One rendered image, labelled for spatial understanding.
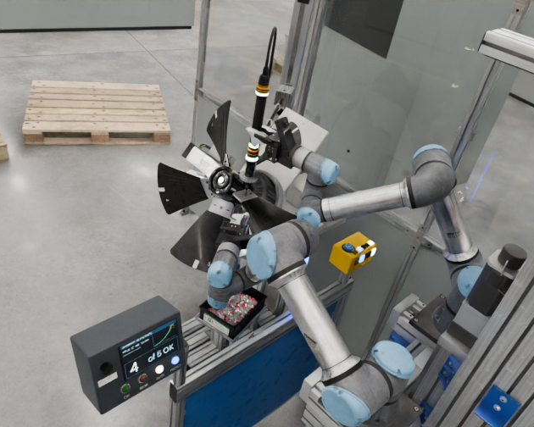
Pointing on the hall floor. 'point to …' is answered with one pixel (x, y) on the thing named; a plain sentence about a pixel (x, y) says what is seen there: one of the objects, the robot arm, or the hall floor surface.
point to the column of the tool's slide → (297, 47)
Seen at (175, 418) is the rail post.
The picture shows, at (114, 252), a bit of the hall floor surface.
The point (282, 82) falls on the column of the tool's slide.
